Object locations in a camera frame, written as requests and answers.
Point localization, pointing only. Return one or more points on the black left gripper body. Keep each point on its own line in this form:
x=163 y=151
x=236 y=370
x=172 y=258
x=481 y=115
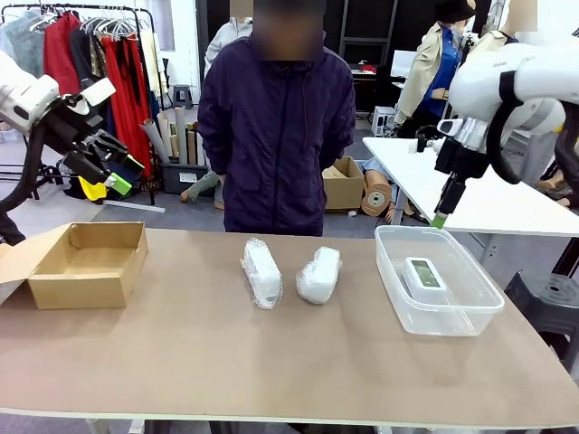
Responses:
x=74 y=129

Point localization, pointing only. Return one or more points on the bystander in grey hoodie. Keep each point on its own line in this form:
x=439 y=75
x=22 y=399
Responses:
x=221 y=40

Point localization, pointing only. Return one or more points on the mannequin beige coat navy top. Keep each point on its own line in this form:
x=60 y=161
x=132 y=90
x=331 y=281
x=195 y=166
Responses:
x=495 y=38

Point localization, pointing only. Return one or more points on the short bubble-wrapped clock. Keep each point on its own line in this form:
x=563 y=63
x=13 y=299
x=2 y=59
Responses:
x=316 y=280

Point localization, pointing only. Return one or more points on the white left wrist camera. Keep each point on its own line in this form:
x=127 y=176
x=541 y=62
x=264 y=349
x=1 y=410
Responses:
x=97 y=90

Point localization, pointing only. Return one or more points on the black metal frame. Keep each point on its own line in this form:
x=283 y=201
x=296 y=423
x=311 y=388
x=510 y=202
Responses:
x=366 y=40

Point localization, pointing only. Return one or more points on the cream paper roll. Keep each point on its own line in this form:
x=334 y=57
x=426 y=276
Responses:
x=167 y=131

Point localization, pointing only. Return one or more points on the mannequin beige coat blue shirt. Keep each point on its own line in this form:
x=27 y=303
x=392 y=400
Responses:
x=429 y=68

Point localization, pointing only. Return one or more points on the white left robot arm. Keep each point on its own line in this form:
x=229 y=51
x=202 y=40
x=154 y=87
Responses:
x=22 y=97

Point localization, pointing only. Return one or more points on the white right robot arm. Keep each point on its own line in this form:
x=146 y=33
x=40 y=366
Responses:
x=479 y=81

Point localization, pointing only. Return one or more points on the white side table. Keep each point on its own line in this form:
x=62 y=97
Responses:
x=497 y=212

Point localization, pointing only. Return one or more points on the grey paper roll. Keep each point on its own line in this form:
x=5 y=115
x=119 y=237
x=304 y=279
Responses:
x=156 y=142

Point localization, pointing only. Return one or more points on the small grey step stool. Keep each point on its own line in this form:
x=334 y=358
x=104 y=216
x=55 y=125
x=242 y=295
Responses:
x=182 y=95

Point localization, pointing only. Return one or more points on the black bucket hat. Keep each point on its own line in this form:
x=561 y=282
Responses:
x=452 y=11

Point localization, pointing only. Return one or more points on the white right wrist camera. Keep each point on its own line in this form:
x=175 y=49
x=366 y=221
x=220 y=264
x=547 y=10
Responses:
x=427 y=144

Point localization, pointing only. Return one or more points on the long red hanging dress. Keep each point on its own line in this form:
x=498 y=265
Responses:
x=124 y=99

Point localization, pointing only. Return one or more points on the grey hanging garment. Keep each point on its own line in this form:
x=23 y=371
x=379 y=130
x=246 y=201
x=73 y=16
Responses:
x=27 y=40

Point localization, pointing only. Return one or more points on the black plastic stool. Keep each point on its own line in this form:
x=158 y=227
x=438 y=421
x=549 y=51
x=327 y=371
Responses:
x=547 y=303

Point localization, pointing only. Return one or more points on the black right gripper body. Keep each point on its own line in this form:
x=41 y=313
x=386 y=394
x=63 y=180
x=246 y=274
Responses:
x=461 y=160

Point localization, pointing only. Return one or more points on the short red hanging dress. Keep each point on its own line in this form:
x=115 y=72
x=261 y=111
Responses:
x=61 y=54

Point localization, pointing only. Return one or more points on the mannequin lying on floor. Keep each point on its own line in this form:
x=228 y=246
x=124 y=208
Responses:
x=377 y=165

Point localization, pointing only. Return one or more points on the long bubble-wrapped clock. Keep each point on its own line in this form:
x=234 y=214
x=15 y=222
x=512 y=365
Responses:
x=262 y=276

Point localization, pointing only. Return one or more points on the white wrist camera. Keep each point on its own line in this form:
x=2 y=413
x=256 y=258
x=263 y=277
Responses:
x=427 y=144
x=97 y=90

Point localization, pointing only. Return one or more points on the white floor box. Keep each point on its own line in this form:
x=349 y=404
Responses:
x=383 y=119

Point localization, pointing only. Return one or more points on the black light stand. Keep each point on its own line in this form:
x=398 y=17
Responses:
x=466 y=40

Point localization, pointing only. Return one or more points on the black hanging garment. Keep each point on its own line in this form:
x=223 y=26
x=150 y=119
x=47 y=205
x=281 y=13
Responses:
x=83 y=59

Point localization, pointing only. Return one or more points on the cream hanging garment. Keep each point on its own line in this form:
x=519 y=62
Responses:
x=149 y=68

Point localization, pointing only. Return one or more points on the dark plastic bin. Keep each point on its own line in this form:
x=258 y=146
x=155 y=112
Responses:
x=181 y=178

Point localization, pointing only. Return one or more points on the clear plastic container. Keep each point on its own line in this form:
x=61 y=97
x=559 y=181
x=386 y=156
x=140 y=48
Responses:
x=452 y=323

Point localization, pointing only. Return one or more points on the white monitor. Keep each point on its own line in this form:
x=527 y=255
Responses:
x=401 y=63

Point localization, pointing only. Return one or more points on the mannequin leg grey sock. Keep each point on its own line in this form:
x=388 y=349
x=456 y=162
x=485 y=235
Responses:
x=199 y=187

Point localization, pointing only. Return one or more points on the white unwrapped digital clock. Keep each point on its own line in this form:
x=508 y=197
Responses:
x=423 y=273

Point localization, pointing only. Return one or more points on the brown cardboard carton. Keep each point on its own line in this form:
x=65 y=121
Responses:
x=346 y=187

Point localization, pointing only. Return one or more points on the yellow cloth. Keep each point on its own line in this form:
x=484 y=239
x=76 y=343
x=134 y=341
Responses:
x=92 y=189

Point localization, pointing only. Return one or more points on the person in purple jacket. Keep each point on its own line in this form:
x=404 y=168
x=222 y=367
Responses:
x=276 y=135

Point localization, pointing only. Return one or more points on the black clothes rack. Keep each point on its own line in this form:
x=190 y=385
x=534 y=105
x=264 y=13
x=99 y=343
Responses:
x=151 y=135

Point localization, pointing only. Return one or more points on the metal floor bar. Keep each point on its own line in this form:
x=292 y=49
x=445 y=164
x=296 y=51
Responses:
x=135 y=207

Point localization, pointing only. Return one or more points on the open brown cardboard box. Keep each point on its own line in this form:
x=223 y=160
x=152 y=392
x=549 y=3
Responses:
x=77 y=289

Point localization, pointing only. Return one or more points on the tall grey tube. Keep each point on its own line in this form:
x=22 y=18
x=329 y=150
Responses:
x=182 y=131

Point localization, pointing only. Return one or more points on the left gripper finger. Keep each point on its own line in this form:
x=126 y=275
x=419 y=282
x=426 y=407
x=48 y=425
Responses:
x=88 y=165
x=117 y=149

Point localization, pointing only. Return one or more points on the dark bystander sleeve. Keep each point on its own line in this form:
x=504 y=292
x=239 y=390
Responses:
x=10 y=230

